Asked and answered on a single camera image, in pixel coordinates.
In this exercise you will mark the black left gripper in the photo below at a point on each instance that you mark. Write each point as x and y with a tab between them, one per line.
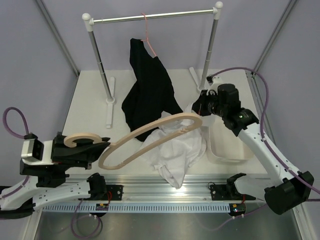
85	151

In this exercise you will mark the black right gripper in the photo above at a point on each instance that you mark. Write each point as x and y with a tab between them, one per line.
199	105

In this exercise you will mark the white t shirt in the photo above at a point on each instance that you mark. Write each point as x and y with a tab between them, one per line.
173	158

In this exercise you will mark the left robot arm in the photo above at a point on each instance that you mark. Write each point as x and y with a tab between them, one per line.
44	165

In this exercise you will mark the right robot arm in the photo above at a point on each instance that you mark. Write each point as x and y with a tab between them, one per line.
288	187

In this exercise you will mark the black t shirt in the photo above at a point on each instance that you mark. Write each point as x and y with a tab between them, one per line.
152	93

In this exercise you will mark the white plastic bin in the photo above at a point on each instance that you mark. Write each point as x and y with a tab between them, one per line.
223	146

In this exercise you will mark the silver clothes rack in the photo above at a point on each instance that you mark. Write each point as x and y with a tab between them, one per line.
110	83

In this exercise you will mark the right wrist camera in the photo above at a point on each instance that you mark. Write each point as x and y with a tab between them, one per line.
214	81

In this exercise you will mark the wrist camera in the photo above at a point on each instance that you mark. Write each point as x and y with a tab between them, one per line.
32	148
214	81

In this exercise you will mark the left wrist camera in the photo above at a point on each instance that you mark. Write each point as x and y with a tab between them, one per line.
32	148

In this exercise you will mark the aluminium rail base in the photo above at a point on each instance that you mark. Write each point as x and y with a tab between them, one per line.
130	188

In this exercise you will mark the pink wire hanger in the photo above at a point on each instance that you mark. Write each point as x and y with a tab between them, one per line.
147	40

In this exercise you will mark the white slotted cable duct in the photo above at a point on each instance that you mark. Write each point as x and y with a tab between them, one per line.
120	207

